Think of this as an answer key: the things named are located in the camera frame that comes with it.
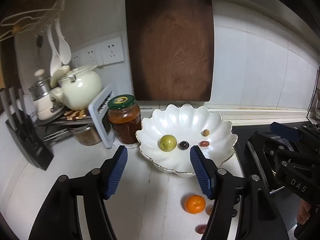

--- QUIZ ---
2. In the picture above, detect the dark purple grape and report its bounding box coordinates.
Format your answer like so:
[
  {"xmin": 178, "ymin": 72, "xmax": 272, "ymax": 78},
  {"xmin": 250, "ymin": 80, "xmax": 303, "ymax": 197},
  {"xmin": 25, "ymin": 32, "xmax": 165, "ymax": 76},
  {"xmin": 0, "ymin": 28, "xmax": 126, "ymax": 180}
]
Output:
[{"xmin": 178, "ymin": 141, "xmax": 190, "ymax": 150}]

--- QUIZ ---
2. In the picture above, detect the white wire hanging rack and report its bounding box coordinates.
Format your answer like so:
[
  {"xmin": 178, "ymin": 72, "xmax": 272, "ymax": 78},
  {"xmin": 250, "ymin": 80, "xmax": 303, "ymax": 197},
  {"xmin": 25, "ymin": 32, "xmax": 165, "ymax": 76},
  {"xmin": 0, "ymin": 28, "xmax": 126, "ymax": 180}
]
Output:
[{"xmin": 0, "ymin": 0, "xmax": 68, "ymax": 42}]

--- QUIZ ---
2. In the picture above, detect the small glass spice jar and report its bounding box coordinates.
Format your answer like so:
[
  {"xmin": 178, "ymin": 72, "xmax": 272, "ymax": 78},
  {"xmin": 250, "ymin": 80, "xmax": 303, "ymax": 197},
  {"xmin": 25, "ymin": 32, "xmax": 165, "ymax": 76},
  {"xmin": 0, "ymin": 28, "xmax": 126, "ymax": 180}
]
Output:
[{"xmin": 68, "ymin": 124, "xmax": 102, "ymax": 146}]

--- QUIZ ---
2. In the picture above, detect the person's right hand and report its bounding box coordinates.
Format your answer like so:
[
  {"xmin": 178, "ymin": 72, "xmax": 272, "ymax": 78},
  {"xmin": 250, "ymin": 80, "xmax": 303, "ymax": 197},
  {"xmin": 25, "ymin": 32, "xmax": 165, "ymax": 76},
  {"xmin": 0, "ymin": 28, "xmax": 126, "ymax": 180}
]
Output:
[{"xmin": 297, "ymin": 200, "xmax": 311, "ymax": 224}]

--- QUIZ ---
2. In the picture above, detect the cream ceramic teapot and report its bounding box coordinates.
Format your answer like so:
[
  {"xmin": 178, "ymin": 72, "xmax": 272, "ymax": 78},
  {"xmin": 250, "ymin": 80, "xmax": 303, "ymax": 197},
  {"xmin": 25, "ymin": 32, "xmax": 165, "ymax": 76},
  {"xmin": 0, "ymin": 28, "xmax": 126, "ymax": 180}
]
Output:
[{"xmin": 50, "ymin": 65, "xmax": 103, "ymax": 111}]

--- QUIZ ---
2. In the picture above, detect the white wall socket panel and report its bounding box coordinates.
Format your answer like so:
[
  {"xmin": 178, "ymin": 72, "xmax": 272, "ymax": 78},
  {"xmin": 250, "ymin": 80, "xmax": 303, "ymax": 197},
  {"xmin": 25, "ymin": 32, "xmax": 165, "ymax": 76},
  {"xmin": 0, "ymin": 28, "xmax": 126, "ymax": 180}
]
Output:
[{"xmin": 71, "ymin": 36, "xmax": 125, "ymax": 67}]

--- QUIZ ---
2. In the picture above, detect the orange-brown wrinkled fruit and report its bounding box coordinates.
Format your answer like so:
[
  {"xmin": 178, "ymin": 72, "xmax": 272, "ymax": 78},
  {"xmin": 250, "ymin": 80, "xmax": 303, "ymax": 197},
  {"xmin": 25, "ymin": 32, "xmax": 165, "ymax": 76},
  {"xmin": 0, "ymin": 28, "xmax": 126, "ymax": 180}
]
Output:
[{"xmin": 206, "ymin": 205, "xmax": 213, "ymax": 216}]

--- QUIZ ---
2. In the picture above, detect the black wire condiment shelf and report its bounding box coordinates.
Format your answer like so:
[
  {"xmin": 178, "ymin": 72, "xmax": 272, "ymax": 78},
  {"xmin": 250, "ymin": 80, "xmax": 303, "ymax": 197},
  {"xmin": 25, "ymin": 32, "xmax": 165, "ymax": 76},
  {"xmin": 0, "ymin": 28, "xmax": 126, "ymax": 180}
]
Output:
[{"xmin": 307, "ymin": 69, "xmax": 319, "ymax": 125}]

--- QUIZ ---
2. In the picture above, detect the white hanging spatula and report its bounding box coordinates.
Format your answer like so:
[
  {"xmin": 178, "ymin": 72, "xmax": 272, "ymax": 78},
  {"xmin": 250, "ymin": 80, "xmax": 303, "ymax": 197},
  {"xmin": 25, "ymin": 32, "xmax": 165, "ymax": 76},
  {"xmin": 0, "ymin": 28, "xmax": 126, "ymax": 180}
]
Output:
[{"xmin": 55, "ymin": 18, "xmax": 72, "ymax": 65}]

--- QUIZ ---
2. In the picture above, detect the red oblong jujube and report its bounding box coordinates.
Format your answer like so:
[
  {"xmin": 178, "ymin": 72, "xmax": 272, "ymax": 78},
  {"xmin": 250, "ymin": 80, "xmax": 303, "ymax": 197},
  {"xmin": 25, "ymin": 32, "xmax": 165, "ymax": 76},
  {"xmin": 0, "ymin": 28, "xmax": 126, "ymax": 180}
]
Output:
[{"xmin": 199, "ymin": 140, "xmax": 210, "ymax": 147}]

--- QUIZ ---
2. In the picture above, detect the small red fruit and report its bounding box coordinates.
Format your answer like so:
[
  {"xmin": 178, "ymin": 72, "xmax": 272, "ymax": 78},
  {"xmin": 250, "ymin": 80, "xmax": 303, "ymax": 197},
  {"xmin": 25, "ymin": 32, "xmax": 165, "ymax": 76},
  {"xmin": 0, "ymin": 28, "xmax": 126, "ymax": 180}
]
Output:
[{"xmin": 195, "ymin": 224, "xmax": 207, "ymax": 235}]

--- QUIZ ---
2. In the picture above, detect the black gas stove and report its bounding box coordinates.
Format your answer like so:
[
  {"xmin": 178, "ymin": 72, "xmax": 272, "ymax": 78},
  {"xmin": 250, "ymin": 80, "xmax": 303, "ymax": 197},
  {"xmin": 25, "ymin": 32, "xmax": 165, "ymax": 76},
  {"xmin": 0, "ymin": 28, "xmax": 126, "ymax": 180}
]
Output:
[{"xmin": 233, "ymin": 124, "xmax": 319, "ymax": 239}]

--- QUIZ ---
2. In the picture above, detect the glass jar chili sauce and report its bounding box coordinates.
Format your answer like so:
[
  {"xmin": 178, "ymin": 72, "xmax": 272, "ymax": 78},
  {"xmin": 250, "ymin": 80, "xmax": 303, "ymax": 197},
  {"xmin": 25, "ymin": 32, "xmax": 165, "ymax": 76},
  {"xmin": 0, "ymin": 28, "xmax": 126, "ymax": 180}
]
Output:
[{"xmin": 107, "ymin": 94, "xmax": 142, "ymax": 145}]

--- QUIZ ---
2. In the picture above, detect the white hanging spoon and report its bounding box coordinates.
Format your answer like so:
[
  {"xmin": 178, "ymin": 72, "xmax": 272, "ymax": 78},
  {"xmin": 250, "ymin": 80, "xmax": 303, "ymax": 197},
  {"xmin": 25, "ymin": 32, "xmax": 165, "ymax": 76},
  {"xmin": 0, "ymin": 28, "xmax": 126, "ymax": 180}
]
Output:
[{"xmin": 47, "ymin": 23, "xmax": 61, "ymax": 77}]

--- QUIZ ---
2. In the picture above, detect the green apple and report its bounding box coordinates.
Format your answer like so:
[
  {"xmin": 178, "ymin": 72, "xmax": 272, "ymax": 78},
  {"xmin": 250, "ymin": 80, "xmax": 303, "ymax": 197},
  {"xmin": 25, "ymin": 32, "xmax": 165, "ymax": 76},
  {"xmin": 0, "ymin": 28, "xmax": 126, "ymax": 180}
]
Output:
[{"xmin": 159, "ymin": 134, "xmax": 177, "ymax": 152}]

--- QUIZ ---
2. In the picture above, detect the black knife block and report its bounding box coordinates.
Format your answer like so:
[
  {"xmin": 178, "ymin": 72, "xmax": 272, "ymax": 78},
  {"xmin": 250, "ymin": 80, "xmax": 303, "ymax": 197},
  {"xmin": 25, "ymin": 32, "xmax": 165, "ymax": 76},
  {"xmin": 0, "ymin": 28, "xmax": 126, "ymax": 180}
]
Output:
[{"xmin": 1, "ymin": 87, "xmax": 54, "ymax": 171}]

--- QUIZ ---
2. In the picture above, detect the dark grape near gripper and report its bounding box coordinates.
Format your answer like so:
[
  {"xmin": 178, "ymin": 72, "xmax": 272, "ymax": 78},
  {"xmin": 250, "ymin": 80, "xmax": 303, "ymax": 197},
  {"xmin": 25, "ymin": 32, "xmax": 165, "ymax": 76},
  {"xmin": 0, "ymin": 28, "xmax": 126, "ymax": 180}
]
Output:
[{"xmin": 232, "ymin": 209, "xmax": 238, "ymax": 218}]

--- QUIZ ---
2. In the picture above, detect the white scalloped bowl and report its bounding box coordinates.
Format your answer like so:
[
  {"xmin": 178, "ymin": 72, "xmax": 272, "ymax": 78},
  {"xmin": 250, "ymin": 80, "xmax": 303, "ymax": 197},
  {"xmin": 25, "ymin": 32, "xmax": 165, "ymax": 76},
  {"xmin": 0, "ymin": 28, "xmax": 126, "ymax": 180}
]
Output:
[{"xmin": 136, "ymin": 104, "xmax": 238, "ymax": 177}]

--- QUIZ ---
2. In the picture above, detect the white frame rack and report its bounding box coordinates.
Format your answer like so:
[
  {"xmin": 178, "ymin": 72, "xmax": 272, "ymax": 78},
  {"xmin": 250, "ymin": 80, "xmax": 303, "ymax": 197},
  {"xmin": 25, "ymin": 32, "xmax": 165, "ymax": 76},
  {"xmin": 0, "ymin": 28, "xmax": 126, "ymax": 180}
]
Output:
[{"xmin": 88, "ymin": 84, "xmax": 115, "ymax": 148}]

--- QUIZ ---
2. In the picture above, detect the steel steamer pot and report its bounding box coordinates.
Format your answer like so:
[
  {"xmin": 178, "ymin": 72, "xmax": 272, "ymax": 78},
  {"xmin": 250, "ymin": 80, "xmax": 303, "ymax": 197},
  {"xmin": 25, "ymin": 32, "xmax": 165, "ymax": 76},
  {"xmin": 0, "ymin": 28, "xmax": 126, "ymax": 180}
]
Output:
[{"xmin": 29, "ymin": 69, "xmax": 65, "ymax": 121}]

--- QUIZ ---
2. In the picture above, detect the orange tangerine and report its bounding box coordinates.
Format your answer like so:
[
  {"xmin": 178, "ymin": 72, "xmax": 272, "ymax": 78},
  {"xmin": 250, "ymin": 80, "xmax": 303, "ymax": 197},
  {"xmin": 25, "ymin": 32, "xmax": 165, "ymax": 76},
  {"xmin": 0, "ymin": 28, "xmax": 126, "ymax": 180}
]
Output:
[{"xmin": 184, "ymin": 195, "xmax": 206, "ymax": 214}]

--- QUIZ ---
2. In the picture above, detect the small yellow-brown longan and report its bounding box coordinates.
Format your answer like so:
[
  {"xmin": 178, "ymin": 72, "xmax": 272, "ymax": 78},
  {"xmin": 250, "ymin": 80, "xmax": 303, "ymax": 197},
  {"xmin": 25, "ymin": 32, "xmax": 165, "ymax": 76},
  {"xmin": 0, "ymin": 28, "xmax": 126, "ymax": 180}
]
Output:
[{"xmin": 202, "ymin": 129, "xmax": 210, "ymax": 137}]

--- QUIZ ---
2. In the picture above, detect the brown wooden cutting board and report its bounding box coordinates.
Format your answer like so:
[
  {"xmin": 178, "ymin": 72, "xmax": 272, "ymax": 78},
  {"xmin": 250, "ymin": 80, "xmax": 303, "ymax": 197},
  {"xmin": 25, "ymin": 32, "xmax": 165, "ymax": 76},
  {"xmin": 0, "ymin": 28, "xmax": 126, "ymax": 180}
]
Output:
[{"xmin": 125, "ymin": 0, "xmax": 214, "ymax": 102}]

